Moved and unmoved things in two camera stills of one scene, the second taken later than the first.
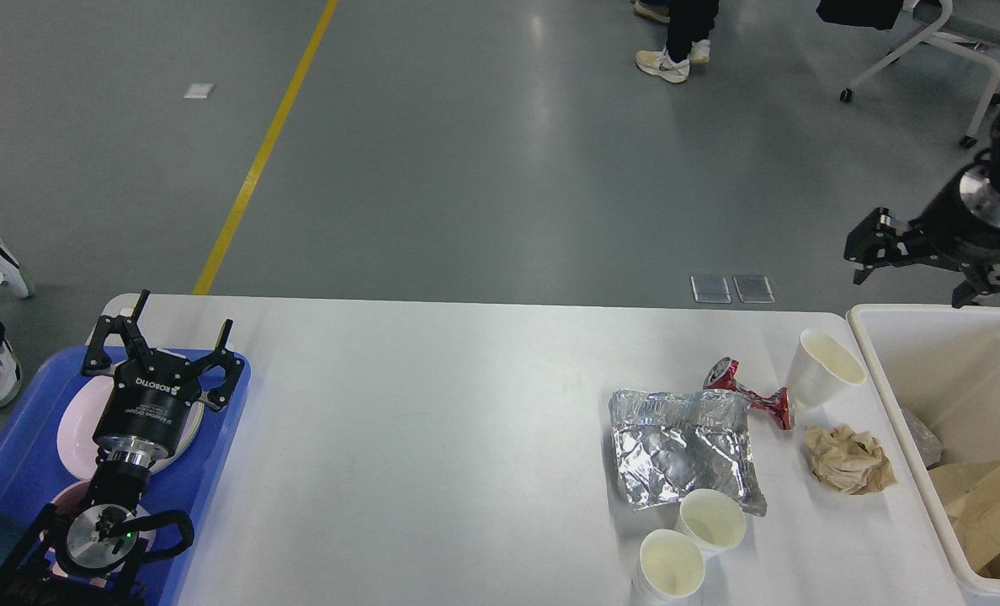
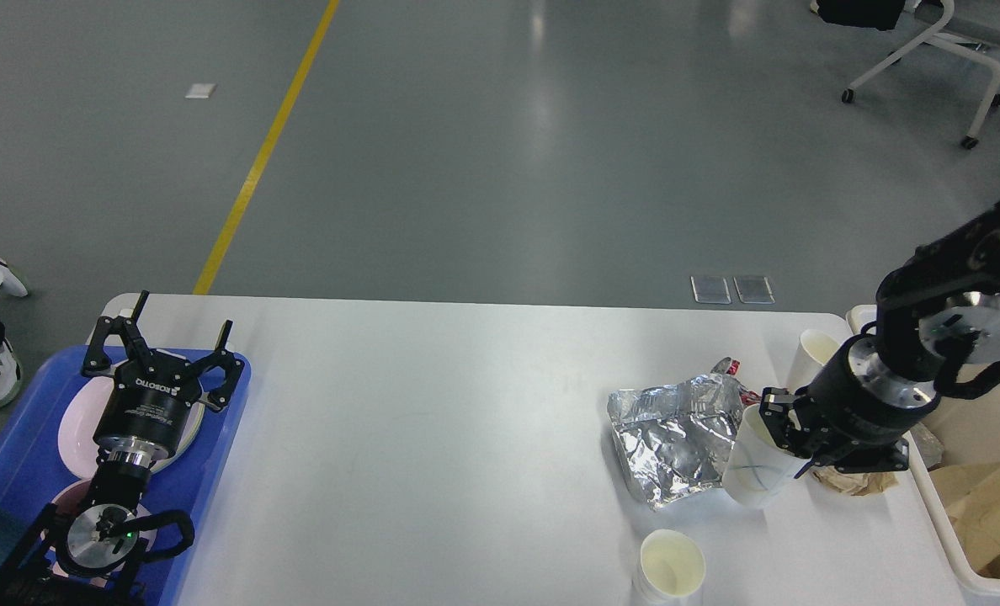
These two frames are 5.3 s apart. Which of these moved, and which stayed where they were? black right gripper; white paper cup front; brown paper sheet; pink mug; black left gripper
Moved: black right gripper
Stayed: pink mug; white paper cup front; brown paper sheet; black left gripper
